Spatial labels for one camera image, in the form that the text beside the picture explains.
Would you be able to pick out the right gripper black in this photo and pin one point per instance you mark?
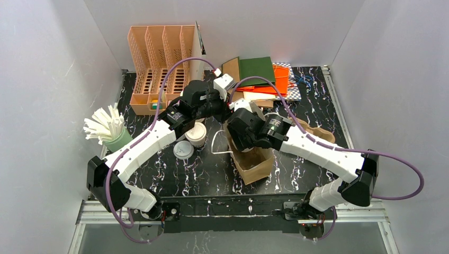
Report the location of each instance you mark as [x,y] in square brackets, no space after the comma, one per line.
[239,136]

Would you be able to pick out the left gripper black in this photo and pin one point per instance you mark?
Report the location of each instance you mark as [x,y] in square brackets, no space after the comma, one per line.
[217,106]

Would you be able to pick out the single white lid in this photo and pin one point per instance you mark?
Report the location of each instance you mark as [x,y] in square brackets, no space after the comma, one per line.
[197,132]

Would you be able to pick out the single paper cup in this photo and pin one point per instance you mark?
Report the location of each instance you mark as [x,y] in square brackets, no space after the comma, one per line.
[197,143]

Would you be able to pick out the tan paper bag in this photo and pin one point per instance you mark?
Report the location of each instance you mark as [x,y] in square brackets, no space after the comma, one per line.
[256,163]

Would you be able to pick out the cardboard two-cup carrier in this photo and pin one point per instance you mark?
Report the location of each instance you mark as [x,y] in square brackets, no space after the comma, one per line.
[319,132]

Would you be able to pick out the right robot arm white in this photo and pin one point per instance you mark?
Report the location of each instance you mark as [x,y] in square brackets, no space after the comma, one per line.
[356,172]

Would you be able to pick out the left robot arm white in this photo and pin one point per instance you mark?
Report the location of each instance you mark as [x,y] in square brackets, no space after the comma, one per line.
[107,178]

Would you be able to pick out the brown kraft paper bag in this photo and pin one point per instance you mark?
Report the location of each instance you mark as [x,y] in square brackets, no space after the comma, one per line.
[238,95]

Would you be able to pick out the white paper bag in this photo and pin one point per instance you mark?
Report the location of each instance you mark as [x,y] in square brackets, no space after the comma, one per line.
[253,96]

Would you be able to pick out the white folder in organizer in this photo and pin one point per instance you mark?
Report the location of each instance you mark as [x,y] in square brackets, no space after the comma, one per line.
[197,66]

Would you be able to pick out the loose white lid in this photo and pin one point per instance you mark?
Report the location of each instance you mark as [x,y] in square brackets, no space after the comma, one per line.
[183,150]

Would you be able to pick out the dark green paper bag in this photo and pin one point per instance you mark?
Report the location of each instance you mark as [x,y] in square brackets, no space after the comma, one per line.
[239,69]

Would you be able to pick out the green yellow small item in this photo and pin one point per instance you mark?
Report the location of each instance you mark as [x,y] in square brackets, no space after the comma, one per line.
[156,104]

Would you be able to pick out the orange paper bag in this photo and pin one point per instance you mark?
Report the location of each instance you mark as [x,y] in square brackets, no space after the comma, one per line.
[281,74]

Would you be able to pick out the pink desk file organizer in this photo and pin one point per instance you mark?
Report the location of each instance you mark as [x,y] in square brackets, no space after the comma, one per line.
[156,49]

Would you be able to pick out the green cup holder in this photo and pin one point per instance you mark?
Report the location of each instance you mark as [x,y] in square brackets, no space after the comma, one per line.
[118,143]

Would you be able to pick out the white wrapped straws bundle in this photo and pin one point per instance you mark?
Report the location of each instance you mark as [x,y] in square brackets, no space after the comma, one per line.
[104,125]

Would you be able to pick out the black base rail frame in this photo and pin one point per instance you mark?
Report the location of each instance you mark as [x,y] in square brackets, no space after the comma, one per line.
[260,212]

